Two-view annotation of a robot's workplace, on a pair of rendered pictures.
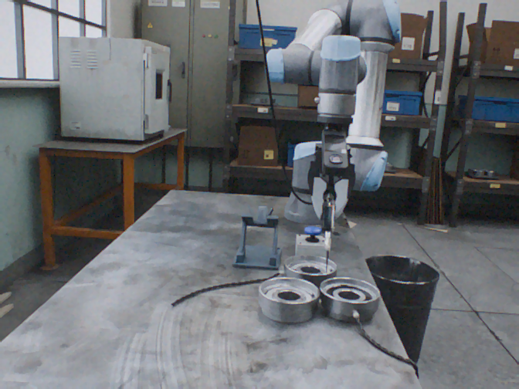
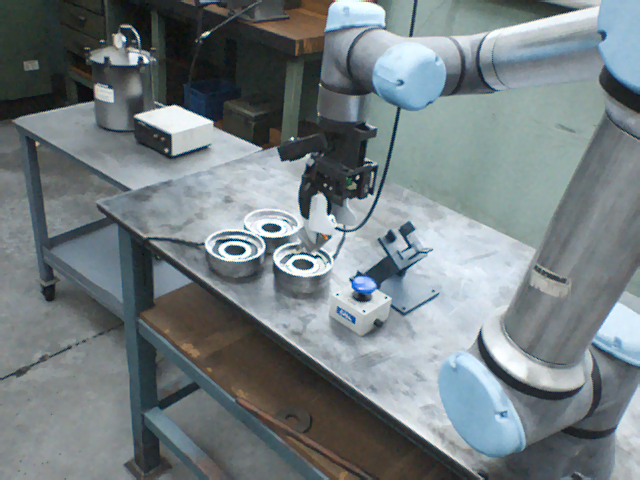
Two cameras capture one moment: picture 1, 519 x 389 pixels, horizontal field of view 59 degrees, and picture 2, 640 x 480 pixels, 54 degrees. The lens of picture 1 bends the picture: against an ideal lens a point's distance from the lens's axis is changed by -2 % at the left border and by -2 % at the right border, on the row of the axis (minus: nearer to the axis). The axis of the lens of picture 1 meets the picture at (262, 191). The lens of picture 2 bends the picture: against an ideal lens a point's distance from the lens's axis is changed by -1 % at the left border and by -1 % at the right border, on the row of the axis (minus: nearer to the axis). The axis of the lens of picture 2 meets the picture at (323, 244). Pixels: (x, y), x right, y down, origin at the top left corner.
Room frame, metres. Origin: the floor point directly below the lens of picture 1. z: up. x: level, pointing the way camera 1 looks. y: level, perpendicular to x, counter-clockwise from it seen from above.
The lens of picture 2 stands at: (1.45, -0.83, 1.44)
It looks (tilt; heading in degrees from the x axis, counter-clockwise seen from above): 31 degrees down; 127
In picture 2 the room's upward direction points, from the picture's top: 7 degrees clockwise
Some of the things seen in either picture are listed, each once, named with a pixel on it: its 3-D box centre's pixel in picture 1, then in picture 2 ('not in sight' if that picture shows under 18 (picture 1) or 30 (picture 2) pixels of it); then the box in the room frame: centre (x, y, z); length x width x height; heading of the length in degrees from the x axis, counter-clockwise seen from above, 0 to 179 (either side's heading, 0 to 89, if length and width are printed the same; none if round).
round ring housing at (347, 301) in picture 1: (348, 299); (234, 254); (0.76, -0.16, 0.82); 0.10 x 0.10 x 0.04
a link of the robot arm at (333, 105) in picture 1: (334, 106); (346, 102); (0.94, -0.13, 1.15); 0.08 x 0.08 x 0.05
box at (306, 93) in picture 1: (318, 89); not in sight; (4.46, -0.47, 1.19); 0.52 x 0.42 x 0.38; 88
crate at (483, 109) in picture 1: (490, 109); not in sight; (4.41, -2.11, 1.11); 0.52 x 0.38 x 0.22; 88
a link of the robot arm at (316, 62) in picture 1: (340, 69); (407, 69); (1.04, -0.15, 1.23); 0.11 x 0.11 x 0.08; 71
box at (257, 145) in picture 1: (259, 143); not in sight; (4.47, 0.06, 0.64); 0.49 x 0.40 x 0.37; 93
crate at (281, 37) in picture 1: (266, 40); not in sight; (4.50, 0.04, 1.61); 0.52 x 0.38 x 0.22; 91
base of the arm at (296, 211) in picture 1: (310, 201); (563, 422); (1.37, -0.14, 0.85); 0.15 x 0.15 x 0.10
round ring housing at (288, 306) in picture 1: (288, 299); (271, 231); (0.75, -0.06, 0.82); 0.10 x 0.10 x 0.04
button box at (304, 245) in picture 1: (311, 248); (362, 308); (1.02, -0.12, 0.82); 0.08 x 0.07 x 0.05; 178
